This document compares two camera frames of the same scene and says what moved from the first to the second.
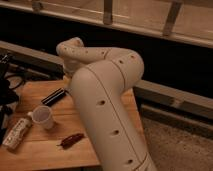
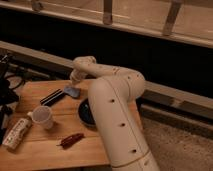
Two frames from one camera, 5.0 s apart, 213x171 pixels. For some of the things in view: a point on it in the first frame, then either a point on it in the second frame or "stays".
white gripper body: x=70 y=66 -> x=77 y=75
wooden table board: x=57 y=138 stays
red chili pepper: x=70 y=140 stays
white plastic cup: x=42 y=116 stays
